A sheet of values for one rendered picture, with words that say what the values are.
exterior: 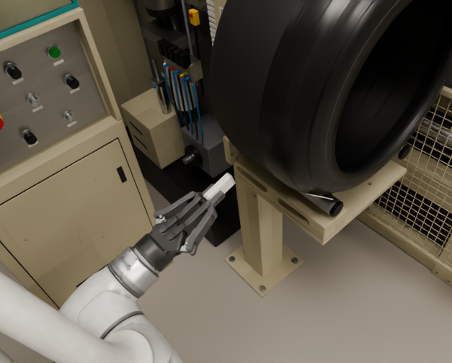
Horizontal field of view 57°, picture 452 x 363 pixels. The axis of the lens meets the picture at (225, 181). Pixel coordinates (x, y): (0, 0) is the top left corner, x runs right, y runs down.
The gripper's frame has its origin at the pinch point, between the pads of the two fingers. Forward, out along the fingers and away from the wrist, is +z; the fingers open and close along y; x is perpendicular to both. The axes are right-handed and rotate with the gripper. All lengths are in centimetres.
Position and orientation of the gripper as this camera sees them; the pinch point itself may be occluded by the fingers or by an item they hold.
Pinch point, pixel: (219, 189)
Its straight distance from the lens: 85.8
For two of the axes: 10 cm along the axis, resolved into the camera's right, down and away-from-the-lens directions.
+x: 2.9, 5.1, 8.1
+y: -6.4, -5.3, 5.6
